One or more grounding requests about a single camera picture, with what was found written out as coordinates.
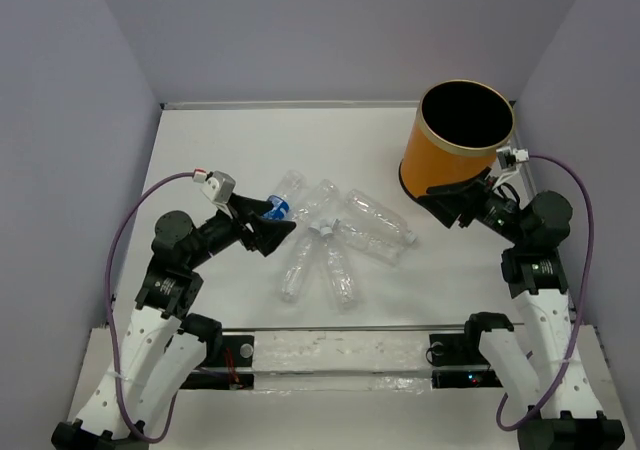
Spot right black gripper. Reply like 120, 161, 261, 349
416, 166, 528, 246

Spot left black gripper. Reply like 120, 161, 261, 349
187, 191, 296, 267

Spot clear bottle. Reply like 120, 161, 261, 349
319, 220, 360, 312
290, 179, 340, 224
344, 189, 417, 247
278, 222, 320, 304
331, 218, 404, 267

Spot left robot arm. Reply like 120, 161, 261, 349
51, 194, 296, 449

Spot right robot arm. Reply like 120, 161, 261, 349
417, 170, 625, 449

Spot orange cylindrical bin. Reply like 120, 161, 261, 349
399, 79, 515, 199

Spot blue label plastic bottle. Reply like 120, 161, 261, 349
262, 170, 306, 221

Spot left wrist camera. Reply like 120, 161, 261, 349
192, 169, 236, 207

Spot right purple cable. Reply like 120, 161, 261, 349
495, 153, 595, 431

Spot purple cable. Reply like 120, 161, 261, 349
495, 153, 595, 431
103, 169, 197, 444

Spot metal rail back edge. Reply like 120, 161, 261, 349
160, 99, 516, 110

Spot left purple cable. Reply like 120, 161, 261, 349
103, 169, 197, 444

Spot metal rail front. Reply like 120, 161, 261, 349
219, 323, 526, 332

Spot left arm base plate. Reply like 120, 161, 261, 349
180, 334, 255, 391

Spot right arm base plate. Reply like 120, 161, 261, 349
425, 333, 502, 389

